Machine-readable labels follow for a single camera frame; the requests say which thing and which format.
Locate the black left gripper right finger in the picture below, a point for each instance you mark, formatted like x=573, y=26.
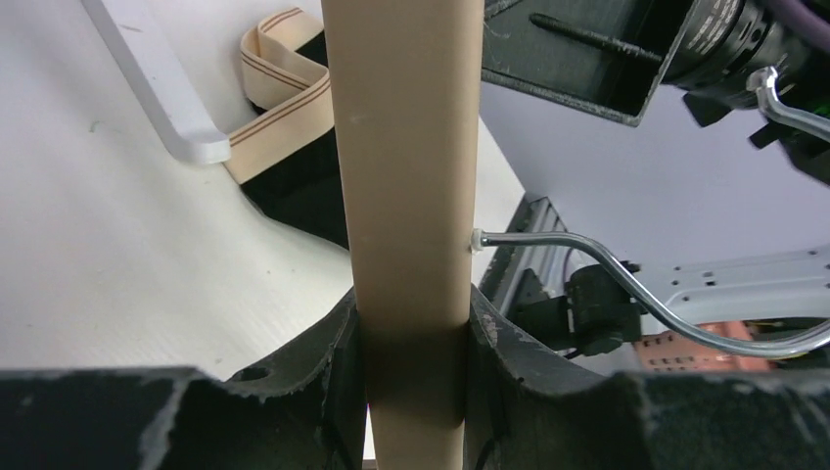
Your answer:
x=529, y=408

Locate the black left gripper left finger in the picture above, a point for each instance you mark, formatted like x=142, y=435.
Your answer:
x=301, y=407

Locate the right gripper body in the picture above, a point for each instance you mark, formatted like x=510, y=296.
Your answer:
x=604, y=58

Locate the black underwear white waistband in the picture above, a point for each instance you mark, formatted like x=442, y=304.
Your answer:
x=286, y=160

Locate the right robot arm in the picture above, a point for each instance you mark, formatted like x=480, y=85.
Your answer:
x=661, y=299

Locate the white right pole base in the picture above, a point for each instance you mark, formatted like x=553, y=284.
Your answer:
x=158, y=81

